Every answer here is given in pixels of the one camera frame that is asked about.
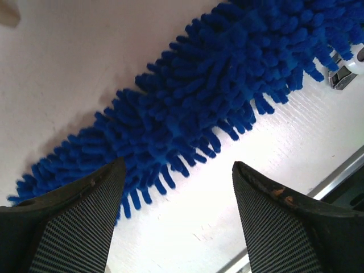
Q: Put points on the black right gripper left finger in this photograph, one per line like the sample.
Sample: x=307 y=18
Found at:
x=68 y=229

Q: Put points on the blue microfiber duster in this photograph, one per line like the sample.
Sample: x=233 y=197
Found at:
x=218 y=74

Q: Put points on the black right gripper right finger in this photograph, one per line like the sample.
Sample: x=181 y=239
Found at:
x=295 y=227

